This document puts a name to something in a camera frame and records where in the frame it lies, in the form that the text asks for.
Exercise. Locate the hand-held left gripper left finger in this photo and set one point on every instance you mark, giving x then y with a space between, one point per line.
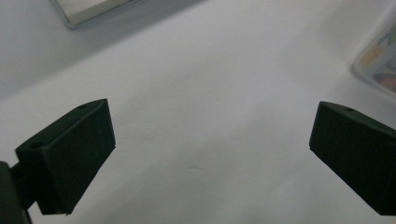
77 149

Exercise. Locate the large clear food container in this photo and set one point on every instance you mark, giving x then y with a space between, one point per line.
381 62

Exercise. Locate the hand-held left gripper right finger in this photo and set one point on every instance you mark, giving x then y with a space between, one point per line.
358 149

